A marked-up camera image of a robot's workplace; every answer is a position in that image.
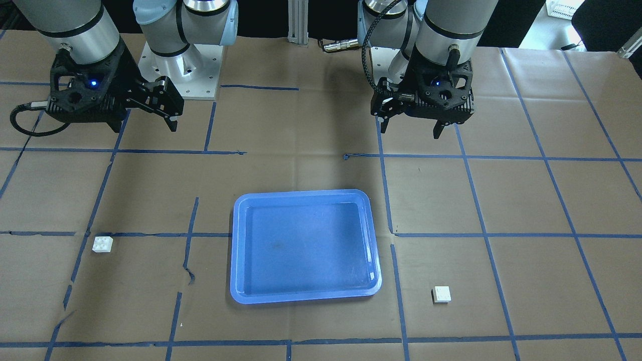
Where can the blue plastic tray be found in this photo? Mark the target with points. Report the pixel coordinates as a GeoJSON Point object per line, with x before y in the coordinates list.
{"type": "Point", "coordinates": [303, 246]}

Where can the white basket in background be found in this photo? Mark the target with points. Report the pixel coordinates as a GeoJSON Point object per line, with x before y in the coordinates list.
{"type": "Point", "coordinates": [562, 9]}

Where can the white block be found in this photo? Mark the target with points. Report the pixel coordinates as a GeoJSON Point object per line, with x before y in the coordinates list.
{"type": "Point", "coordinates": [441, 294]}
{"type": "Point", "coordinates": [102, 244]}

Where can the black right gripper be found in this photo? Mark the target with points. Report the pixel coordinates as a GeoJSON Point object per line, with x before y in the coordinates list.
{"type": "Point", "coordinates": [126, 73]}

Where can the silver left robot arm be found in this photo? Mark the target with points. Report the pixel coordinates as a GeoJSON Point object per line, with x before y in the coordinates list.
{"type": "Point", "coordinates": [445, 32]}

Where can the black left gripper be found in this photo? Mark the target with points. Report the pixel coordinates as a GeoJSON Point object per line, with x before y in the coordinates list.
{"type": "Point", "coordinates": [404, 80]}

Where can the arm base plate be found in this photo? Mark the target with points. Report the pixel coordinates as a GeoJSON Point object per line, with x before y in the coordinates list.
{"type": "Point", "coordinates": [389, 63]}
{"type": "Point", "coordinates": [195, 73]}

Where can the silver cable connector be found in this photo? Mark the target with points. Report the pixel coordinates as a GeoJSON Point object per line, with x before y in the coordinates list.
{"type": "Point", "coordinates": [337, 46]}

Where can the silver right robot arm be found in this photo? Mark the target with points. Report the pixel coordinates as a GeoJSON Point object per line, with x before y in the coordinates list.
{"type": "Point", "coordinates": [87, 31]}

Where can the aluminium extrusion post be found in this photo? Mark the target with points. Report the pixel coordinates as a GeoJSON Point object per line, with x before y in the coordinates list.
{"type": "Point", "coordinates": [297, 22]}

